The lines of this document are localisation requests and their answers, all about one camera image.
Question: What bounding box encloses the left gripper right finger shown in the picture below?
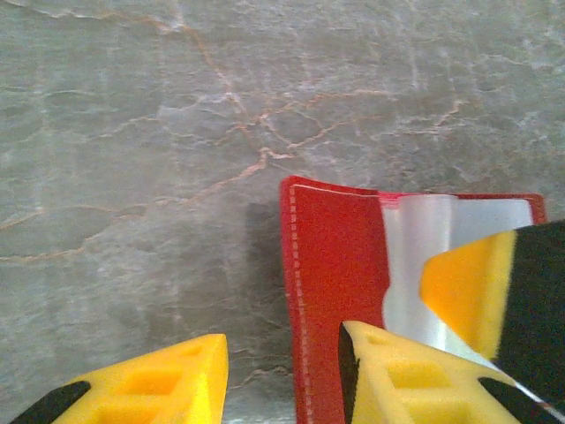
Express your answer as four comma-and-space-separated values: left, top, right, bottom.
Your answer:
337, 321, 565, 424

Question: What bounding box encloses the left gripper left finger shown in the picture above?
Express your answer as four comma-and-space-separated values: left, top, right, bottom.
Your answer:
8, 333, 230, 424

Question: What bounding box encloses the red leather card holder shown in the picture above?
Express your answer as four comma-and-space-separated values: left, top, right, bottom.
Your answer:
280, 175, 549, 424

